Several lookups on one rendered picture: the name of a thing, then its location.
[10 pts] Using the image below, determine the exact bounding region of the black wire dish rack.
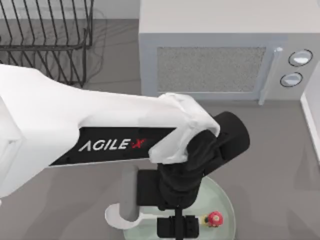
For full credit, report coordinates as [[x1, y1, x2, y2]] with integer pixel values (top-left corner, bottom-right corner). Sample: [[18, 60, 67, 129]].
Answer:
[[0, 0, 96, 89]]

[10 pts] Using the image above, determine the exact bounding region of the pale microwave oven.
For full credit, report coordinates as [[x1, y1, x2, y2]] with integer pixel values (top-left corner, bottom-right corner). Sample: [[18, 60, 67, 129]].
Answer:
[[138, 0, 320, 106]]

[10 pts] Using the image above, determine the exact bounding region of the small microwave knob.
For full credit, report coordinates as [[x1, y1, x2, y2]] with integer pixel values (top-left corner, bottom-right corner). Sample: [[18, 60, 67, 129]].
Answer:
[[279, 72, 304, 88]]

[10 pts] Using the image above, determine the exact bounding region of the pale green glass plate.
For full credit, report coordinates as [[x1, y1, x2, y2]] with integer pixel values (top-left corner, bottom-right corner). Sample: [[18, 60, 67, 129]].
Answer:
[[122, 174, 237, 240]]

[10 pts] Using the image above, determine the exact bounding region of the microwave door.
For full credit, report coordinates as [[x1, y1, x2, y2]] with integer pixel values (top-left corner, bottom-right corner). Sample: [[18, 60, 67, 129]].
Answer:
[[139, 33, 286, 102]]

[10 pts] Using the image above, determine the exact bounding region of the white spoon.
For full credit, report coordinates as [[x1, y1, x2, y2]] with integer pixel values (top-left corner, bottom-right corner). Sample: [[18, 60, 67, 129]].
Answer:
[[104, 203, 161, 231]]

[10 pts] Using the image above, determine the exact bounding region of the microwave door handle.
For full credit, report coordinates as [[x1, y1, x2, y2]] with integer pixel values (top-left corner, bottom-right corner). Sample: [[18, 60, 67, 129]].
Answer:
[[258, 46, 284, 106]]

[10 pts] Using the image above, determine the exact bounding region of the large microwave knob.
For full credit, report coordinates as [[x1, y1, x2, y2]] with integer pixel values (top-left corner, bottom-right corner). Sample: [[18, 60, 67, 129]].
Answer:
[[288, 49, 314, 67]]

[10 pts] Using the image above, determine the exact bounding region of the red mushroom toy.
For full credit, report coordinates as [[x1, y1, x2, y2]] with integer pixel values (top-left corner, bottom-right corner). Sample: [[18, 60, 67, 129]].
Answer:
[[201, 210, 224, 228]]

